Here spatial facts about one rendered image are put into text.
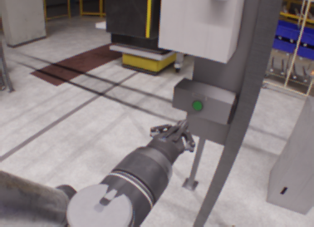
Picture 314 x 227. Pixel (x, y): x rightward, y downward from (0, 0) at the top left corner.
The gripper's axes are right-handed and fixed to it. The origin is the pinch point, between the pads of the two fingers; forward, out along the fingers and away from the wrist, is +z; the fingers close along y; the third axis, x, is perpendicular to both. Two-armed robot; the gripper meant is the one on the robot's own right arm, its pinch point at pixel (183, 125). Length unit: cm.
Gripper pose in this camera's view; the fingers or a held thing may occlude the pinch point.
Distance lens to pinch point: 57.6
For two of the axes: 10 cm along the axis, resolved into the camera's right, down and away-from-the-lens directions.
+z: 4.8, -4.2, 7.7
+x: -0.6, 8.6, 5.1
